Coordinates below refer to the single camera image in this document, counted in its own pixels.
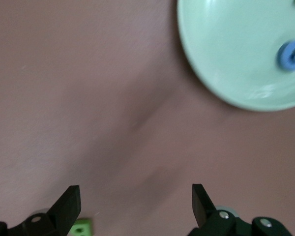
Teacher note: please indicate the green letter B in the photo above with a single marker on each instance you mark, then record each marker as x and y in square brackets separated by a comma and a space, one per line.
[82, 227]

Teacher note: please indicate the blue letter G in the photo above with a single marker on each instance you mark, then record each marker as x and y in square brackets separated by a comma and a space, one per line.
[288, 59]

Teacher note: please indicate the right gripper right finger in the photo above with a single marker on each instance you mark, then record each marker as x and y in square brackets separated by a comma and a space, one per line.
[206, 221]

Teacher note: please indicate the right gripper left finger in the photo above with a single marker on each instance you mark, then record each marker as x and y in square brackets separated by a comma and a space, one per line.
[64, 214]

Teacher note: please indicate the pale green plate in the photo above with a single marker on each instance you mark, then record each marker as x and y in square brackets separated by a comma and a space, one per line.
[236, 49]

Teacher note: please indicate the brown table mat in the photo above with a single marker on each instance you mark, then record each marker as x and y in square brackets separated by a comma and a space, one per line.
[64, 98]

